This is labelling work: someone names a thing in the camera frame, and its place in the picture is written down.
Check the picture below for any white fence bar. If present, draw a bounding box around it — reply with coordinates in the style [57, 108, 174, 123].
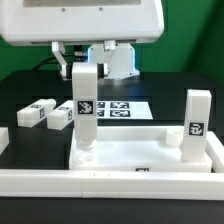
[0, 169, 224, 201]
[206, 131, 224, 173]
[0, 127, 9, 155]

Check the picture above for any white right fence bar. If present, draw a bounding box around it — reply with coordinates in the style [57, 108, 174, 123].
[206, 131, 224, 173]

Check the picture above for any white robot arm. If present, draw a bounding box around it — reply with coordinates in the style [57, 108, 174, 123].
[0, 0, 164, 80]

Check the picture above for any white desk top tray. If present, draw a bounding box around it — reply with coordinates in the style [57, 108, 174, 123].
[69, 126, 212, 173]

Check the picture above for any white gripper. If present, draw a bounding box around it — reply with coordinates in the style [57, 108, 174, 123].
[0, 0, 164, 80]

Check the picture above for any black cable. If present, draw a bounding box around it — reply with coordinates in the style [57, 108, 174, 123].
[32, 49, 89, 72]

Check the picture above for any fiducial marker sheet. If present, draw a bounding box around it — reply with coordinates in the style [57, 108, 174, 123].
[97, 101, 153, 120]

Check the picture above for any white front fence bar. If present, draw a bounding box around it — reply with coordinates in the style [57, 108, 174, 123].
[0, 169, 224, 201]

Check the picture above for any white left fence bar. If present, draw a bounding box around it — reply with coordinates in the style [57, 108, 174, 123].
[0, 127, 9, 155]

